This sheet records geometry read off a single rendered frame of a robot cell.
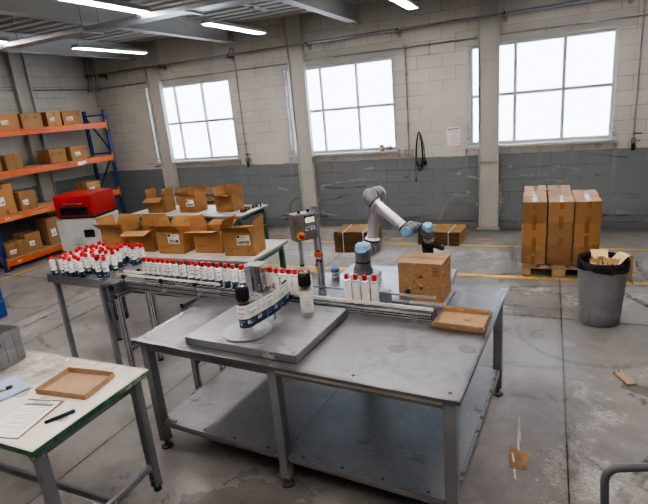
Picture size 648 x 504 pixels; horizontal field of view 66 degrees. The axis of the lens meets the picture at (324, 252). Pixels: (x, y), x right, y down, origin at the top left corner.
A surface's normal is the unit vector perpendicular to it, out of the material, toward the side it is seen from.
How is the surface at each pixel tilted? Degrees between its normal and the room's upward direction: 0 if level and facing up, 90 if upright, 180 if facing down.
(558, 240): 92
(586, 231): 89
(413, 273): 90
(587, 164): 90
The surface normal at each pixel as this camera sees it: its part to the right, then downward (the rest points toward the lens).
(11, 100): 0.91, 0.04
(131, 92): -0.40, 0.29
